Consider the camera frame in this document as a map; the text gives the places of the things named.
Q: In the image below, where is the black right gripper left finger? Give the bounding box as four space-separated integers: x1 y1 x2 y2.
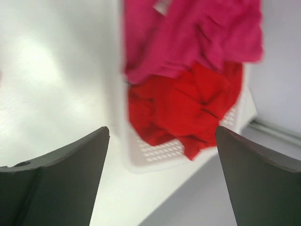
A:
0 127 110 226

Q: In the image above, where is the white perforated plastic basket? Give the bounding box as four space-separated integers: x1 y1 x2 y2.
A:
121 9 249 172

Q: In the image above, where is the pink t shirt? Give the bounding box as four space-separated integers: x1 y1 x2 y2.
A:
123 0 263 84

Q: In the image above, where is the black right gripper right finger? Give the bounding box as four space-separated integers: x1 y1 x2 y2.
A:
215 126 301 226

